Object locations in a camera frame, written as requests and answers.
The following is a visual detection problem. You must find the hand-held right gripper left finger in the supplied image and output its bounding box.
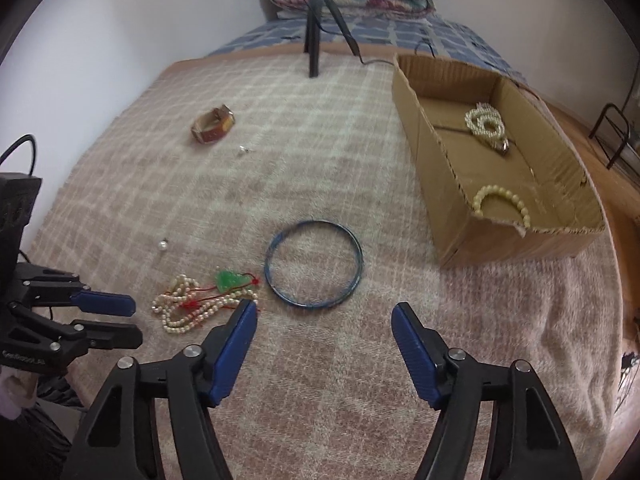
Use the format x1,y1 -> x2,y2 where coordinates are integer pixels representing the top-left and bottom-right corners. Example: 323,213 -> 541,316
61,298 -> 259,480

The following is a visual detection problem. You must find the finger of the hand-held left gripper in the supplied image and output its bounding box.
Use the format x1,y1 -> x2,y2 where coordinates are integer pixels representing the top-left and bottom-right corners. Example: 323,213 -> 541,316
10,303 -> 144,356
22,274 -> 137,317

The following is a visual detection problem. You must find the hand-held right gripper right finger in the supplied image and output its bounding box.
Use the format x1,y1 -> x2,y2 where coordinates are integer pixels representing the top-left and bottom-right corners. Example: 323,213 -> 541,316
391,302 -> 584,480

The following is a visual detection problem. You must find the pearl necklace with green pendant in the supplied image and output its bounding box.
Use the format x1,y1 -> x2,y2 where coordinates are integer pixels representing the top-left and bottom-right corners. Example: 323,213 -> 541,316
152,270 -> 263,336

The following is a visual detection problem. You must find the blue bangle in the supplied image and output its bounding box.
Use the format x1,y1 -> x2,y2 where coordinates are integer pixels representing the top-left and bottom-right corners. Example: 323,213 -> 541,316
263,219 -> 363,308

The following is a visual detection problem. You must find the cardboard box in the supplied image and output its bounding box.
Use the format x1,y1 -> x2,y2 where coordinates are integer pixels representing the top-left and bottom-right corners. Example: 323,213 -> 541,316
391,53 -> 607,268

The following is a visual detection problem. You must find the plaid beige blanket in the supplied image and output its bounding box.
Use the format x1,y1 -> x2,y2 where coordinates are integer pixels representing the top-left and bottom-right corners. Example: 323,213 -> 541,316
24,50 -> 631,480

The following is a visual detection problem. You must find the black metal rack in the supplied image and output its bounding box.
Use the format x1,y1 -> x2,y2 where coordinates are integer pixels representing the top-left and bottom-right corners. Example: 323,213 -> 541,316
588,103 -> 640,179

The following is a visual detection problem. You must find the blue patterned bedsheet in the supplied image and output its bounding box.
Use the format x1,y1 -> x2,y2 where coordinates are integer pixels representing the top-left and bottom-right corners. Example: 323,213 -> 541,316
205,14 -> 527,84

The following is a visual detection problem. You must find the black tripod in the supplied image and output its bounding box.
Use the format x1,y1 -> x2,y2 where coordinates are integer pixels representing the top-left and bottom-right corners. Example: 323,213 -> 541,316
303,0 -> 362,79

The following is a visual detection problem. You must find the black cable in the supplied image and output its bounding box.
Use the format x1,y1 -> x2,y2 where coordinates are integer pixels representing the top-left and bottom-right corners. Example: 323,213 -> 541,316
0,135 -> 39,178

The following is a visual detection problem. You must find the cream bead bracelet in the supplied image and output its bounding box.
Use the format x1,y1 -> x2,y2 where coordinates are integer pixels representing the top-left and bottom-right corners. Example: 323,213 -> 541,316
472,184 -> 532,229

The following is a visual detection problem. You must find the white pearl necklace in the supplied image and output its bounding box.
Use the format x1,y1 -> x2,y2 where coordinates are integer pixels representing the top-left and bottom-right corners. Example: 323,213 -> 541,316
464,102 -> 513,155

